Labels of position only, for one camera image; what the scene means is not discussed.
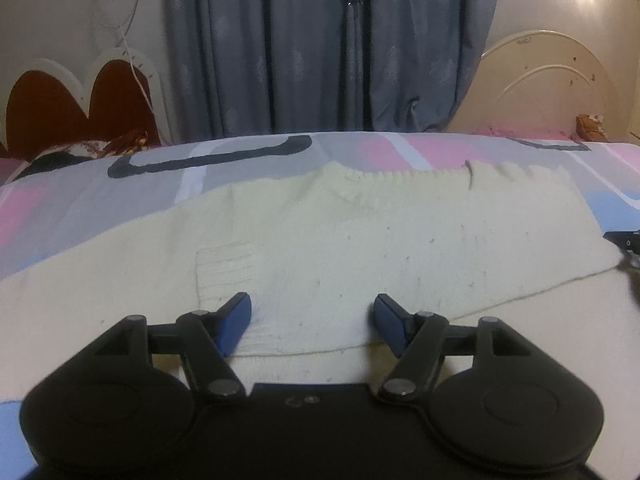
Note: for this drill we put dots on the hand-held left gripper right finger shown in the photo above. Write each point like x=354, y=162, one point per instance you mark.
x=389, y=321

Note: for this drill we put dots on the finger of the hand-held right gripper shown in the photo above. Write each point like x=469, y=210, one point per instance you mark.
x=625, y=238

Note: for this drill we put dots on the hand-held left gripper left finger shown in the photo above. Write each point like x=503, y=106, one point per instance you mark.
x=236, y=317

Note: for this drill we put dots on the cream knit sweater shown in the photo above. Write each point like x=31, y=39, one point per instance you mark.
x=380, y=260

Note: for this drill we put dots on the brown stuffed object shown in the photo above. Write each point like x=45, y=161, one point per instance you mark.
x=590, y=127

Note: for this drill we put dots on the cream round headboard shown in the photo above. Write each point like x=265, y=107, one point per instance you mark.
x=545, y=85

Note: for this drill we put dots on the patterned pink blue grey bedsheet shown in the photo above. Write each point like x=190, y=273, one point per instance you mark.
x=65, y=195

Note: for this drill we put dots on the floral patterned pillow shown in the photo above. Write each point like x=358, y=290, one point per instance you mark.
x=85, y=149

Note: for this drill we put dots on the red heart-shaped headboard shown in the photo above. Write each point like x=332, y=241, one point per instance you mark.
x=75, y=105

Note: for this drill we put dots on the grey blue curtain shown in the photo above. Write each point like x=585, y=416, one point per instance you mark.
x=320, y=45

